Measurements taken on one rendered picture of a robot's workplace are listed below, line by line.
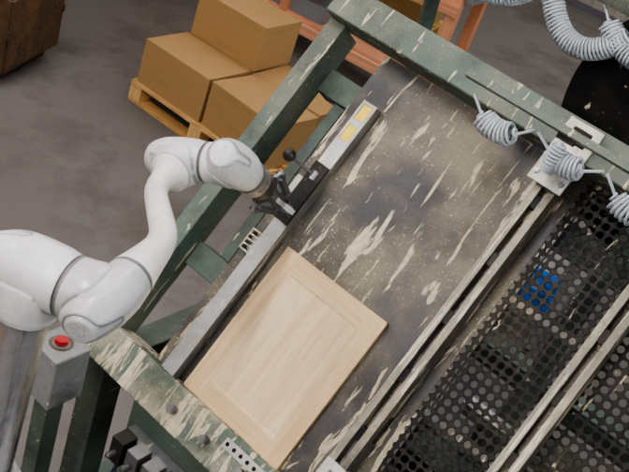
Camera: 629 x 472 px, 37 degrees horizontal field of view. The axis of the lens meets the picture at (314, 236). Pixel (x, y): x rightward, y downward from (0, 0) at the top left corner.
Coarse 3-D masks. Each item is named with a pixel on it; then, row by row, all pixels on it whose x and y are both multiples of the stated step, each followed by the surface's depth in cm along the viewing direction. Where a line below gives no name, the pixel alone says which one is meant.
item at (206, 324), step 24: (336, 144) 268; (336, 168) 269; (264, 240) 268; (240, 264) 268; (264, 264) 269; (240, 288) 267; (216, 312) 267; (192, 336) 267; (168, 360) 268; (192, 360) 269
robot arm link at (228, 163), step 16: (208, 144) 226; (224, 144) 218; (240, 144) 220; (208, 160) 219; (224, 160) 217; (240, 160) 219; (256, 160) 225; (208, 176) 224; (224, 176) 220; (240, 176) 221; (256, 176) 226
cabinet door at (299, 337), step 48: (288, 288) 264; (336, 288) 259; (240, 336) 265; (288, 336) 260; (336, 336) 255; (192, 384) 265; (240, 384) 261; (288, 384) 256; (336, 384) 251; (240, 432) 257; (288, 432) 252
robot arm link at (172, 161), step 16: (160, 144) 229; (176, 144) 227; (192, 144) 227; (144, 160) 232; (160, 160) 224; (176, 160) 223; (192, 160) 225; (160, 176) 221; (176, 176) 224; (192, 176) 226; (144, 192) 217; (160, 192) 214; (160, 208) 207; (160, 224) 201; (144, 240) 196; (160, 240) 196; (176, 240) 202; (128, 256) 189; (144, 256) 190; (160, 256) 194; (160, 272) 194
